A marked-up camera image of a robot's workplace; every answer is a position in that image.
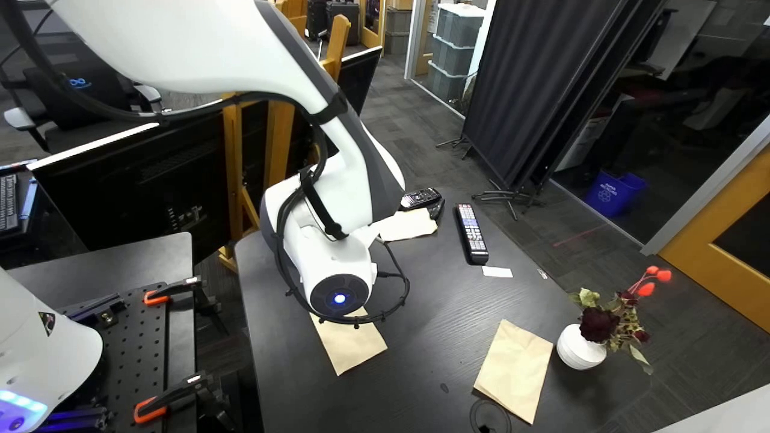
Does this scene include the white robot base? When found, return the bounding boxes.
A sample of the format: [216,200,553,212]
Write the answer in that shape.
[0,270,103,433]

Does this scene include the small white eraser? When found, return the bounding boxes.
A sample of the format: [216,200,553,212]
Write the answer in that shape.
[482,264,512,279]

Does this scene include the wooden chair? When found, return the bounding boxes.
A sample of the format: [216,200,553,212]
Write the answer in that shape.
[213,0,387,273]

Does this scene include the orange clamp rear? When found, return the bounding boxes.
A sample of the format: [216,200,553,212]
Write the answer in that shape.
[142,276,206,311]

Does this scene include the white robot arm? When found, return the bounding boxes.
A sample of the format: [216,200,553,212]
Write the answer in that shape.
[46,0,403,325]

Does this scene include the black curtain panel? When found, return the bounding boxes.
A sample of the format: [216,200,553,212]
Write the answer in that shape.
[461,0,664,189]

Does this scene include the long black remote control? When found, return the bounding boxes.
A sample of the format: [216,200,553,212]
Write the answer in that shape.
[455,205,489,264]

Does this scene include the beige napkin near remotes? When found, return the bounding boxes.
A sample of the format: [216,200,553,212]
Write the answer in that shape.
[366,208,438,242]

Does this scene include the red flowers bouquet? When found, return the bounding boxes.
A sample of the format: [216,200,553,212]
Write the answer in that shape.
[575,264,674,374]

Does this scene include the white flower vase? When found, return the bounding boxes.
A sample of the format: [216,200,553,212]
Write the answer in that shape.
[556,323,607,370]

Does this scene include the orange clamp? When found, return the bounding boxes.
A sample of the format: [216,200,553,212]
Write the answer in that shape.
[131,373,211,425]
[142,276,206,311]

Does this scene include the small black remote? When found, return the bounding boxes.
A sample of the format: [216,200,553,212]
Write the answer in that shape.
[400,188,443,212]

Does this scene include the beige napkin near vase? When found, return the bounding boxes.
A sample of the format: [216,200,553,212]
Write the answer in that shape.
[474,319,553,424]

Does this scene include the blue plastic bin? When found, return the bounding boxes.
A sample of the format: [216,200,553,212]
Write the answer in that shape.
[585,170,648,218]

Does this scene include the orange clamp front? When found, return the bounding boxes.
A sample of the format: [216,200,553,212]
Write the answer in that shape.
[131,373,211,425]

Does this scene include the large beige paper napkin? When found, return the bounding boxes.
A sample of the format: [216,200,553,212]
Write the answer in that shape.
[310,313,387,374]

